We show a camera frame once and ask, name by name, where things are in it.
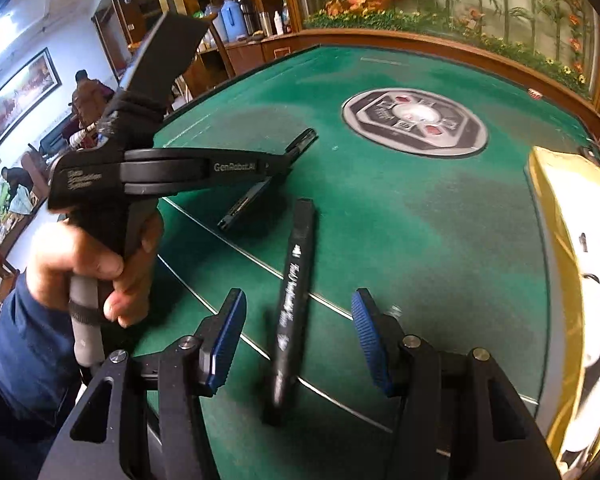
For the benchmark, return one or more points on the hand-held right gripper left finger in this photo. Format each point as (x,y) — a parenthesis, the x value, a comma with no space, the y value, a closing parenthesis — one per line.
(225,345)

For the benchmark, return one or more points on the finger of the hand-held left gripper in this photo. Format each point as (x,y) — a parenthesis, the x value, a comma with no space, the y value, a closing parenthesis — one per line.
(245,205)
(284,162)

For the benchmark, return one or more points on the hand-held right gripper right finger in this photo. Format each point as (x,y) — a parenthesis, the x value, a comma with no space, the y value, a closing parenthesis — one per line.
(372,340)

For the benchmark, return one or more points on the black marker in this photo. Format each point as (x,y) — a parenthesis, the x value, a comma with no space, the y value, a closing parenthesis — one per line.
(292,310)

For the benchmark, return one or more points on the yellow box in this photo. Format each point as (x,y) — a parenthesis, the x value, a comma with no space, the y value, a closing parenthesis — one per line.
(555,200)

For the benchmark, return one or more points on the person's left forearm blue sleeve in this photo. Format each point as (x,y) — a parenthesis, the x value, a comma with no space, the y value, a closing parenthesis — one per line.
(25,355)

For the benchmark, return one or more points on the person's left hand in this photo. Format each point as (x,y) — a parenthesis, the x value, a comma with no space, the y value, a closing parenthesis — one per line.
(55,260)

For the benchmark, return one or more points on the round grey control panel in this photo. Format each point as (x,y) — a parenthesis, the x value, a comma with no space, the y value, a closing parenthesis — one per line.
(370,120)

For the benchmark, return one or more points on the wooden sideboard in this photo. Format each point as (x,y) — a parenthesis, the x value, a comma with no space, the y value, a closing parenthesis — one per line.
(250,57)

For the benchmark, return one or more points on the wooden chair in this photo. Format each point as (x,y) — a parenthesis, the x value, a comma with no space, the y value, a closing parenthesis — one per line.
(224,57)

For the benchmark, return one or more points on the small white bottle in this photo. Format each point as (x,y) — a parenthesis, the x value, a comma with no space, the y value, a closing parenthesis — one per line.
(279,22)

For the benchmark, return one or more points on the steel cup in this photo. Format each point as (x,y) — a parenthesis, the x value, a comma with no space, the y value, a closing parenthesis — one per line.
(265,22)

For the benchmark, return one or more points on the blue thermos jug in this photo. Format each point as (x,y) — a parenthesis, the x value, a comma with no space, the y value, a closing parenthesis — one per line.
(234,22)

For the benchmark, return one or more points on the dark vacuum flask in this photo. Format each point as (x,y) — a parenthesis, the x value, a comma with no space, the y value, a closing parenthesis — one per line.
(246,12)

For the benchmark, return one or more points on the pale blue jug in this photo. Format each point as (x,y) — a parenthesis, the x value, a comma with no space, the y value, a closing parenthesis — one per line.
(215,22)

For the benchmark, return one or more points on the tall wooden cabinet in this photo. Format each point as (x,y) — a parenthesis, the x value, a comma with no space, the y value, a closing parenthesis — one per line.
(130,10)

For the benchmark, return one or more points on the person's dark clothing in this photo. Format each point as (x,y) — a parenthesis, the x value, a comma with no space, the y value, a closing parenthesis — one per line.
(10,455)

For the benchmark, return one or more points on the small red white item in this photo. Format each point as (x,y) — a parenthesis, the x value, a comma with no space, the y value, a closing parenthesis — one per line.
(534,94)

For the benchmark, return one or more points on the framed wall painting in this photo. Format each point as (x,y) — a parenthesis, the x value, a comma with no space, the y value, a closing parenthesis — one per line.
(20,97)

